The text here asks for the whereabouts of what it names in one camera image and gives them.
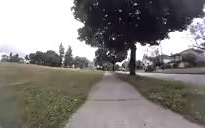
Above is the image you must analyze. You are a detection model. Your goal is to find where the grey concrete path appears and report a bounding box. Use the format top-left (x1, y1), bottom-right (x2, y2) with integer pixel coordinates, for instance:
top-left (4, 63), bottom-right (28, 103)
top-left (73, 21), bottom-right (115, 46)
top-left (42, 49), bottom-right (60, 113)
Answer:
top-left (64, 71), bottom-right (205, 128)

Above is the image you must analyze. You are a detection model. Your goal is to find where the row of distant trees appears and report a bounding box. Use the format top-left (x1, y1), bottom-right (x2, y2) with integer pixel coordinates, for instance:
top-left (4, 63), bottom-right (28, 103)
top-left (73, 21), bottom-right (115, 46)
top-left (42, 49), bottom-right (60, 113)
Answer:
top-left (0, 42), bottom-right (93, 69)

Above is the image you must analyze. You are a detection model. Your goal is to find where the large dark tree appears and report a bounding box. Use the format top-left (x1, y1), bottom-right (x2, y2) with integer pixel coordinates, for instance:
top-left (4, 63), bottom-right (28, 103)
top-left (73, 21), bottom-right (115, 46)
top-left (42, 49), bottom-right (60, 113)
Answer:
top-left (70, 0), bottom-right (205, 76)

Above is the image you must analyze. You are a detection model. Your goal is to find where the wide grass field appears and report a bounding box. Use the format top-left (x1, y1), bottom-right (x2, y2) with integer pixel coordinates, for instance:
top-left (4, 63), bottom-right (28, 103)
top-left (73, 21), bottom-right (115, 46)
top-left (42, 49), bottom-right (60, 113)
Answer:
top-left (0, 61), bottom-right (105, 128)

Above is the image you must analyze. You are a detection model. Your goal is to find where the grass strip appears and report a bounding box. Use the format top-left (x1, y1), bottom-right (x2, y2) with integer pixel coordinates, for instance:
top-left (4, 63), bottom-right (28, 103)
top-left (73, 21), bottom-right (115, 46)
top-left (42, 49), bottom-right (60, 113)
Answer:
top-left (114, 72), bottom-right (205, 128)

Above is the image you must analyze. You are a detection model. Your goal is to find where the grass lawn beyond road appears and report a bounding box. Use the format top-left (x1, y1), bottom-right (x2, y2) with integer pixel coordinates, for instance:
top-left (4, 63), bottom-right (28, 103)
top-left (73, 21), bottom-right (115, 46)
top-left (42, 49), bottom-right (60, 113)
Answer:
top-left (154, 67), bottom-right (205, 75)

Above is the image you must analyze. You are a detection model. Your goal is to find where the low house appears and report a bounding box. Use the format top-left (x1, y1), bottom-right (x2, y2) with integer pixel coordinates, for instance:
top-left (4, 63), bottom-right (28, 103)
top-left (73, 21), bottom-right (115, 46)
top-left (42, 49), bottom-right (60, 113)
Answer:
top-left (158, 47), bottom-right (205, 70)

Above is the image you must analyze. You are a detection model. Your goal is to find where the grey asphalt road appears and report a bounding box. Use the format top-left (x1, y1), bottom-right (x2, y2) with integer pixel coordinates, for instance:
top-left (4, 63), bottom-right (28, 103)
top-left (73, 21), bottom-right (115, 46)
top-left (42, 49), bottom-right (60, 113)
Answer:
top-left (136, 71), bottom-right (205, 86)

